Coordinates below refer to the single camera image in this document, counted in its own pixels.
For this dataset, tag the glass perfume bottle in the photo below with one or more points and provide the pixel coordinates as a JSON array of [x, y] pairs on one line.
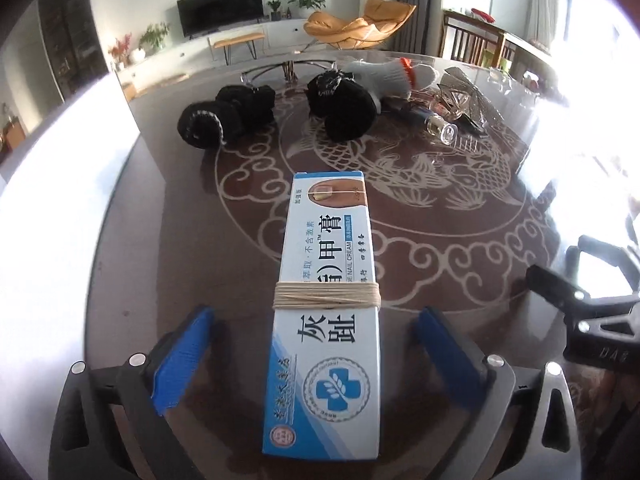
[[430, 122]]

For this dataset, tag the white round vase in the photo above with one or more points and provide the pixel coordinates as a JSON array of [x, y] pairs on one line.
[[138, 55]]

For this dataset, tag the dark display cabinet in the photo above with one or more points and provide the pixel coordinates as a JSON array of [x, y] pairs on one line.
[[72, 25]]

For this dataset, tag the dark patterned desktop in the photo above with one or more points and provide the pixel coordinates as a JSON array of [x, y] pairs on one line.
[[200, 240]]

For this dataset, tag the bushy green potted plant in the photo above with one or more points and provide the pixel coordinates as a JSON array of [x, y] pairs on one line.
[[154, 37]]

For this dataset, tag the white knit glove orange cuff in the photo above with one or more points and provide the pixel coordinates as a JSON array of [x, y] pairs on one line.
[[390, 80]]

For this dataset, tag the black television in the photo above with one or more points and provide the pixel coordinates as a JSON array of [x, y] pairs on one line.
[[220, 7]]

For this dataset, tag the blue white cream box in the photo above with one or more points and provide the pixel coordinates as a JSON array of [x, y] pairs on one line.
[[325, 350]]

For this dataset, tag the small potted plant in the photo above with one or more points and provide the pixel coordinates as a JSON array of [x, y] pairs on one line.
[[274, 10]]

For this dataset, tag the wooden dining chair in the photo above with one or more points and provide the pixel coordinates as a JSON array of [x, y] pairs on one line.
[[475, 40]]

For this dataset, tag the orange lounge chair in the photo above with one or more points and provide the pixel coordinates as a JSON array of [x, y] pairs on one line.
[[355, 22]]

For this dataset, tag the large green potted plant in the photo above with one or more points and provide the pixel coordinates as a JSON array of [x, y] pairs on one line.
[[307, 0]]

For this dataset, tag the grey curtain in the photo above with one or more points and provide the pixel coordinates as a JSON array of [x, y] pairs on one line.
[[420, 5]]

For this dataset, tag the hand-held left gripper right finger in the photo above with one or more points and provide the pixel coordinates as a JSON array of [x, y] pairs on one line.
[[447, 357]]

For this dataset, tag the wooden bench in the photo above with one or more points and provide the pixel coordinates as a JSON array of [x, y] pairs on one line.
[[237, 37]]

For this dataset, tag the red flower arrangement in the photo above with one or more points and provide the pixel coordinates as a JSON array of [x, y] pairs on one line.
[[121, 50]]

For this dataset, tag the brown cardboard box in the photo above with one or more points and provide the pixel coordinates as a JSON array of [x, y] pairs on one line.
[[129, 91]]

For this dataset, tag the black knitted glove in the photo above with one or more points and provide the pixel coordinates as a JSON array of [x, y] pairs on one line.
[[235, 110], [345, 105]]

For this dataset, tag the small wooden side cabinet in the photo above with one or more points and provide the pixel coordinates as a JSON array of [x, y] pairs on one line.
[[12, 140]]

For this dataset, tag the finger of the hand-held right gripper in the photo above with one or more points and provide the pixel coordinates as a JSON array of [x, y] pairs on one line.
[[555, 287], [610, 265]]

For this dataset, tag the white television cabinet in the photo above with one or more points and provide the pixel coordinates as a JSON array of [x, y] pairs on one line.
[[170, 60]]

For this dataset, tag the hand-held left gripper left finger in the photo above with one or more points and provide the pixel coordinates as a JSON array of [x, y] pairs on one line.
[[180, 360]]

